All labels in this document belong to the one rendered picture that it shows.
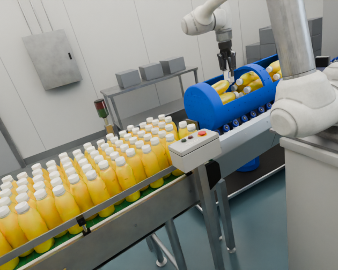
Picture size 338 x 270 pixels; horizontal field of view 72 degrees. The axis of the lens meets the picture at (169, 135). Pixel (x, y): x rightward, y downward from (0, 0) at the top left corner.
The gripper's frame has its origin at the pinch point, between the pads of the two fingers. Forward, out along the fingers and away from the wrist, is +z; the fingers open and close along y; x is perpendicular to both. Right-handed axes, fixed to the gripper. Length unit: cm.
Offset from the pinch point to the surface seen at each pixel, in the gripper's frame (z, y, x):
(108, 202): 25, -22, 92
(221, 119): 17.3, -13.1, 20.9
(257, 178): 106, 22, -40
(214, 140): 14, -34, 44
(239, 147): 38.8, -13.4, 11.4
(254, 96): 12.0, -13.8, -4.2
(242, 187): 106, 23, -22
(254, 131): 34.3, -12.6, -3.0
